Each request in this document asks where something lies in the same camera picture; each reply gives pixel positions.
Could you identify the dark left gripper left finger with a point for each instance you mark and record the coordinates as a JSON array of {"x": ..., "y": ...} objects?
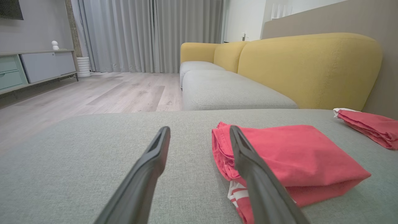
[{"x": 140, "y": 180}]

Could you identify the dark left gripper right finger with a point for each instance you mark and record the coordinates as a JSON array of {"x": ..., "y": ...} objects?
[{"x": 261, "y": 186}]

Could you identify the red and white jersey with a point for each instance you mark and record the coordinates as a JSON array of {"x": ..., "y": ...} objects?
[{"x": 295, "y": 155}]

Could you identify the large grey sofa ottoman cushion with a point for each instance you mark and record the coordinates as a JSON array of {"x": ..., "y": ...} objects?
[{"x": 77, "y": 161}]

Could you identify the grey sofa seat cushion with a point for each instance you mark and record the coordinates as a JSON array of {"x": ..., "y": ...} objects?
[
  {"x": 196, "y": 66},
  {"x": 230, "y": 90}
]

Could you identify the red garment with white trim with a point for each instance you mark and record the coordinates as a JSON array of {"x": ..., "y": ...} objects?
[{"x": 373, "y": 127}]

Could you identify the white ribbed floor vase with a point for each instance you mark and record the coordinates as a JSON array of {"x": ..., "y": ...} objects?
[{"x": 83, "y": 67}]

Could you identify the wide yellow sofa backrest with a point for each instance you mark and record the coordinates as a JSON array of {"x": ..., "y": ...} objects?
[{"x": 311, "y": 68}]

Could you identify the narrow yellow sofa backrest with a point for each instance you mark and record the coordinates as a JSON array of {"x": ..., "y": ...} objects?
[{"x": 228, "y": 56}]

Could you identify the yellow sofa armrest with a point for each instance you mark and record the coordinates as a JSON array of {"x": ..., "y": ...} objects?
[{"x": 197, "y": 52}]

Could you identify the grey pleated curtain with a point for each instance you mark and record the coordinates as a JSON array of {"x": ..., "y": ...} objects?
[{"x": 149, "y": 34}]

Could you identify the grey teal tv cabinet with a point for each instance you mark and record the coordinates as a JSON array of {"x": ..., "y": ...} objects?
[{"x": 40, "y": 67}]

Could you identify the small white figurine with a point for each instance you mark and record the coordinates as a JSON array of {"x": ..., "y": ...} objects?
[{"x": 55, "y": 45}]

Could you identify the white upright decor pieces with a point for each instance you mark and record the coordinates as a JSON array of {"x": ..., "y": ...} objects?
[{"x": 280, "y": 11}]

